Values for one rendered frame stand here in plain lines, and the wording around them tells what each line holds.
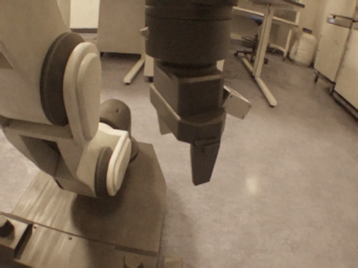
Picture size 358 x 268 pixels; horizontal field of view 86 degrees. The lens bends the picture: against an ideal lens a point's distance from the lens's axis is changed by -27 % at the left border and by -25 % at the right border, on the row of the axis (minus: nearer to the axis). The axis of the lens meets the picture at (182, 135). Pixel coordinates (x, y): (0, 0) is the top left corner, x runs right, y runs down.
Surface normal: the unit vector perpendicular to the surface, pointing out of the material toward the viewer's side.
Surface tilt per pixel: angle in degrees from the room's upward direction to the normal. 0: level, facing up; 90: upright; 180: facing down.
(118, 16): 90
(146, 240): 0
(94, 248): 0
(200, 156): 91
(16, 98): 112
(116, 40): 90
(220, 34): 88
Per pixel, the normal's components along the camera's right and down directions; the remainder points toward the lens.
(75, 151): -0.09, 0.73
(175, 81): -0.91, 0.22
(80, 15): -0.05, 0.53
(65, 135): 0.13, -0.78
